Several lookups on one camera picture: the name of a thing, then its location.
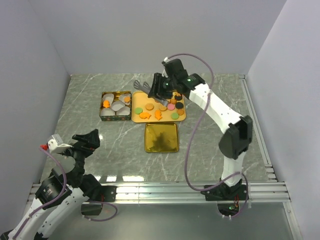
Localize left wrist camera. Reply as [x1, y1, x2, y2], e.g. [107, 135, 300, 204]
[40, 134, 72, 154]

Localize pink round cookie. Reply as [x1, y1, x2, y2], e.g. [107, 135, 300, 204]
[167, 103, 175, 111]

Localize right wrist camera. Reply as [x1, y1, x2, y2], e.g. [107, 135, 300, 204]
[161, 57, 171, 69]

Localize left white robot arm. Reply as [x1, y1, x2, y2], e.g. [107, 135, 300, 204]
[0, 129, 101, 240]

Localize orange fish cookie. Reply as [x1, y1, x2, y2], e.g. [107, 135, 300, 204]
[139, 112, 151, 119]
[102, 100, 113, 109]
[154, 109, 162, 121]

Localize brown round cookie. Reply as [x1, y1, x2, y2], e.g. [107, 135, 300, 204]
[145, 103, 154, 111]

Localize green round cookie right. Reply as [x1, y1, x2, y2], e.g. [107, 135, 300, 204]
[171, 112, 179, 120]

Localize green round cookie left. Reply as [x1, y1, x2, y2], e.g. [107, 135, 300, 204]
[134, 107, 143, 115]

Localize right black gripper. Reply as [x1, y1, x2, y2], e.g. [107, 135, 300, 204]
[147, 73, 177, 100]

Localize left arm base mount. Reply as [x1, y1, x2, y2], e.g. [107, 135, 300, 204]
[81, 185, 117, 216]

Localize orange flower cookie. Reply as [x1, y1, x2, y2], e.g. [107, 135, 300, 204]
[123, 96, 131, 105]

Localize metal tongs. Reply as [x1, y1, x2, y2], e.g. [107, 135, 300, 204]
[133, 80, 169, 107]

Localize brown cookie right edge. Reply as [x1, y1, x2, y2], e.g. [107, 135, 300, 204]
[176, 109, 185, 116]

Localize yellow serving tray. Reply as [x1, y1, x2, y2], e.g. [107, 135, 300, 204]
[131, 91, 187, 123]

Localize green round cookie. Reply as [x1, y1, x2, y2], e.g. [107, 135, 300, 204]
[171, 112, 179, 120]
[134, 107, 143, 115]

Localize aluminium rail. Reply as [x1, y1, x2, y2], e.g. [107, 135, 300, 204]
[27, 182, 292, 205]

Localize green square cookie tin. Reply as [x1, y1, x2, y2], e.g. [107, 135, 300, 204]
[99, 91, 133, 122]

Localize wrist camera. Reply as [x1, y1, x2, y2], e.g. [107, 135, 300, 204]
[40, 134, 72, 154]
[161, 57, 171, 69]

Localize gold tin lid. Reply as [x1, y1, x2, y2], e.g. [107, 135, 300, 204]
[144, 122, 179, 153]

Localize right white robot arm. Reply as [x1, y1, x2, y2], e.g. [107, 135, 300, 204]
[148, 56, 253, 200]

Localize black round cookie lower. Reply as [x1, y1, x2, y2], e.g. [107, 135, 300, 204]
[175, 102, 184, 110]

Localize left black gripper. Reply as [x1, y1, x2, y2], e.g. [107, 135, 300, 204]
[57, 128, 100, 184]

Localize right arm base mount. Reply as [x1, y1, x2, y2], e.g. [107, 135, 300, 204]
[200, 180, 249, 219]

